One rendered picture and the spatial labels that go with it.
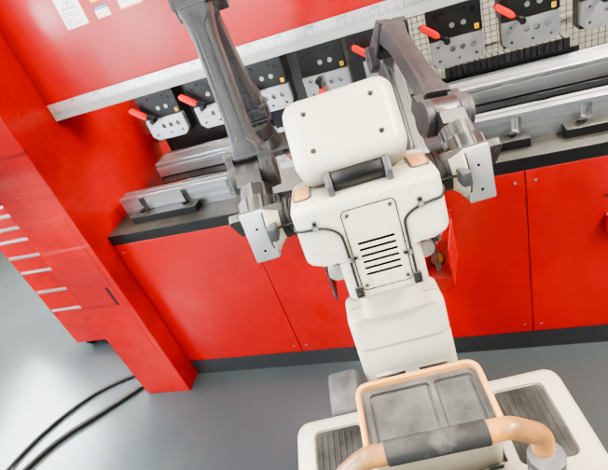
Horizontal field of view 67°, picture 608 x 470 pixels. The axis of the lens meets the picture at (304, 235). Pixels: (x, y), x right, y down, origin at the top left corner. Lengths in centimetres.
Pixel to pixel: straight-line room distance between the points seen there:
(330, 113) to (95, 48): 110
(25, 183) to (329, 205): 134
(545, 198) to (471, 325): 62
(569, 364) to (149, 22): 193
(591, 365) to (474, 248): 66
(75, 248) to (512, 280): 167
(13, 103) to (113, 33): 43
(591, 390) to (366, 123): 147
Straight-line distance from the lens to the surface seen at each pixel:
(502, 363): 210
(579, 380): 207
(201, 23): 98
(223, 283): 198
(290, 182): 150
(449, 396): 90
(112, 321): 224
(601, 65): 196
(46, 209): 196
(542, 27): 157
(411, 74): 114
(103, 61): 180
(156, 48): 169
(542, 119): 168
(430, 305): 106
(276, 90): 160
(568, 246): 182
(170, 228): 188
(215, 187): 185
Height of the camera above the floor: 164
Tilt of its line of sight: 32 degrees down
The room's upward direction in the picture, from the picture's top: 21 degrees counter-clockwise
